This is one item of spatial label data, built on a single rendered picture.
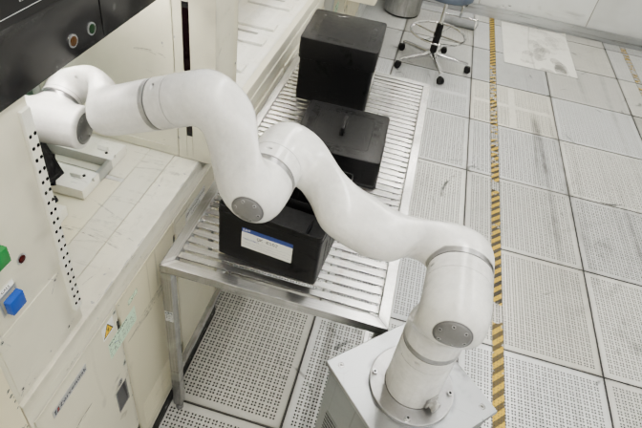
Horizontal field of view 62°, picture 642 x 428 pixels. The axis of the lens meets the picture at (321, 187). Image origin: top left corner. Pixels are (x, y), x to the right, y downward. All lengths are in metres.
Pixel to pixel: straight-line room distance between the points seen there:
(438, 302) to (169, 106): 0.54
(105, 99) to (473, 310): 0.70
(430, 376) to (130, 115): 0.75
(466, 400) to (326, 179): 0.64
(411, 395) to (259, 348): 1.07
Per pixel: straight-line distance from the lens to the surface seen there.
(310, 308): 1.35
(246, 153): 0.83
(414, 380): 1.16
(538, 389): 2.39
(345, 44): 1.96
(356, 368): 1.27
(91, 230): 1.39
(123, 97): 0.95
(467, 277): 0.93
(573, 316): 2.71
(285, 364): 2.14
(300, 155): 0.91
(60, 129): 1.08
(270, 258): 1.37
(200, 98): 0.85
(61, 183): 1.48
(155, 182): 1.49
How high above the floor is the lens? 1.83
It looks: 40 degrees down
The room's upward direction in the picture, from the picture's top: 10 degrees clockwise
